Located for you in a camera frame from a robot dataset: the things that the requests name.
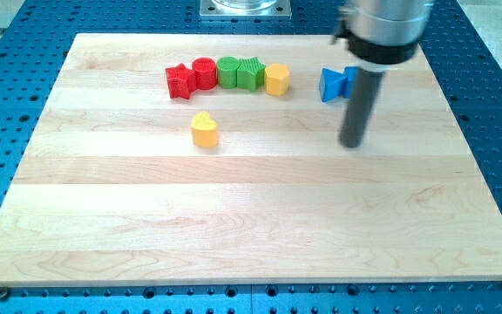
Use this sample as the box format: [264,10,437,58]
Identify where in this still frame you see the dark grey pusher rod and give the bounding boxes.
[339,68,384,148]

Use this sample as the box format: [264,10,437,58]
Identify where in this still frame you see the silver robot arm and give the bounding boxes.
[332,0,434,148]

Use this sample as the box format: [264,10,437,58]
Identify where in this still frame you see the blue triangle block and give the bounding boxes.
[318,68,347,102]

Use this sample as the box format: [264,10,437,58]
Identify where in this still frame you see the yellow hexagon block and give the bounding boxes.
[264,64,290,96]

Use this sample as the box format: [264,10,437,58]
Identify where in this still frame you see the green star block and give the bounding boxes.
[236,57,265,92]

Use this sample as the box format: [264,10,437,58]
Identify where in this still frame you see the green cylinder block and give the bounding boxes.
[216,57,240,89]

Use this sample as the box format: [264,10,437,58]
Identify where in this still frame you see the red cylinder block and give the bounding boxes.
[192,58,217,90]

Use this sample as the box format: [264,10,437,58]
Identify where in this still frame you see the yellow heart block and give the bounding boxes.
[191,112,219,148]

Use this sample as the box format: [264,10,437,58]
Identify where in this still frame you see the red star block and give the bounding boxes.
[166,64,197,99]

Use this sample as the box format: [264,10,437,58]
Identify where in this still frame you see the light wooden board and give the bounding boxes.
[0,33,502,287]

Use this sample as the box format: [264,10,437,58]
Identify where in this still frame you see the board clamp screw left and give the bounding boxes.
[0,287,10,301]

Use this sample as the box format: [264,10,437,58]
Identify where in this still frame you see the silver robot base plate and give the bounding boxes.
[200,0,292,20]

